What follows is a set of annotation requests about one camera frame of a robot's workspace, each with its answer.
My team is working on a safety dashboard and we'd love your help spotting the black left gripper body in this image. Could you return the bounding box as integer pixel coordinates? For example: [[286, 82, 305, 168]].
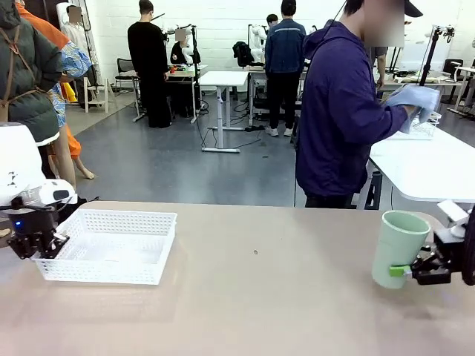
[[7, 206, 57, 242]]

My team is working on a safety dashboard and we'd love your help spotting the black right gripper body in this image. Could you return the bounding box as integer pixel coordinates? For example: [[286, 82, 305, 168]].
[[451, 214, 475, 286]]

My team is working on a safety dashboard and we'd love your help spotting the pale green plastic cup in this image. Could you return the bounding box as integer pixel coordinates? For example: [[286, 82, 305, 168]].
[[372, 210, 432, 290]]

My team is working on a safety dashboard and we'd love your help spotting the white perforated plastic basket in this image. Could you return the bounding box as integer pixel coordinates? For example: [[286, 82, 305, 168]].
[[32, 208, 178, 286]]

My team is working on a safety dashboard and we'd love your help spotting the light blue cleaning cloth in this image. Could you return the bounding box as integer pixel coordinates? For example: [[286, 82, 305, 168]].
[[385, 84, 441, 135]]

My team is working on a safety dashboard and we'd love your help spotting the person's right forearm purple sleeve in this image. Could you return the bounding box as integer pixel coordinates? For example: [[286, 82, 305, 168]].
[[365, 99, 413, 144]]

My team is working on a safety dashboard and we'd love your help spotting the white side table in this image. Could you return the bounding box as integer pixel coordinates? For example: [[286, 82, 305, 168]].
[[369, 125, 475, 204]]

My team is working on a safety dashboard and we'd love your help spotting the wooden step stool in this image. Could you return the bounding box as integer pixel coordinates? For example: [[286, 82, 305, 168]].
[[82, 76, 111, 114]]

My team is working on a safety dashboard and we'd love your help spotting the mannequin in green puffer coat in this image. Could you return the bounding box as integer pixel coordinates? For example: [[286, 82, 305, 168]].
[[0, 0, 64, 144]]

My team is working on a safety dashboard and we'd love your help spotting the mannequin in orange blue garment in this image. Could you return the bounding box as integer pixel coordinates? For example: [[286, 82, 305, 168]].
[[16, 0, 96, 181]]

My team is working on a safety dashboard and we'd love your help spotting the person in purple hoodie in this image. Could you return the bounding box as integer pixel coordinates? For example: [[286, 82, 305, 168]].
[[295, 0, 424, 209]]

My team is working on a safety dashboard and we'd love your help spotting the black tripod stand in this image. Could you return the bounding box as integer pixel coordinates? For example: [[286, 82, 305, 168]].
[[418, 24, 456, 88]]

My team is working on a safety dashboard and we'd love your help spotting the black mesh chair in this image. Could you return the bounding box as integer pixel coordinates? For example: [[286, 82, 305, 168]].
[[114, 57, 141, 94]]

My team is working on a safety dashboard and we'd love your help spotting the figure in light clothes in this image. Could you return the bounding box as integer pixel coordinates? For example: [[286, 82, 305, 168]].
[[60, 2, 99, 108]]

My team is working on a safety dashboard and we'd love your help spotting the person dressed in black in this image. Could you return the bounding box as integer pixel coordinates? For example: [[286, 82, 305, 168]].
[[127, 0, 174, 129]]

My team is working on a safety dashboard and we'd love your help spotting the wood-top desk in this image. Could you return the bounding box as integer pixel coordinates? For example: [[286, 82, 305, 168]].
[[165, 65, 209, 124]]

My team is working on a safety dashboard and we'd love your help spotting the seated person in dark top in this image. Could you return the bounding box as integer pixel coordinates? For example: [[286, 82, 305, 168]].
[[169, 27, 202, 68]]

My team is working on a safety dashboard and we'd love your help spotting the white height-adjustable desk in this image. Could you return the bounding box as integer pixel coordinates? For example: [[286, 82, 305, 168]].
[[198, 70, 250, 154]]

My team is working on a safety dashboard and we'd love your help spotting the person in blue denim jacket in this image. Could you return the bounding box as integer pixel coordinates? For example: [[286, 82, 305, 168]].
[[264, 0, 307, 137]]

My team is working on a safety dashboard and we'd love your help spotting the black backpack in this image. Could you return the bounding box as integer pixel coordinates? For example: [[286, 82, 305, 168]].
[[232, 41, 255, 69]]

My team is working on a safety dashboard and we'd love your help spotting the white humanoid robot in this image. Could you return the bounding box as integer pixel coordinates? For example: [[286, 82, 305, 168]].
[[251, 24, 269, 62]]

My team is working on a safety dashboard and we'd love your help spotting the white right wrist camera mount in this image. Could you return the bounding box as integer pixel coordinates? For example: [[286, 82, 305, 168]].
[[436, 200, 474, 238]]

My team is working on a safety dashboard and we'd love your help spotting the white wire rack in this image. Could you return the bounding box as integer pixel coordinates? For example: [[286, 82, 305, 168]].
[[402, 111, 443, 141]]

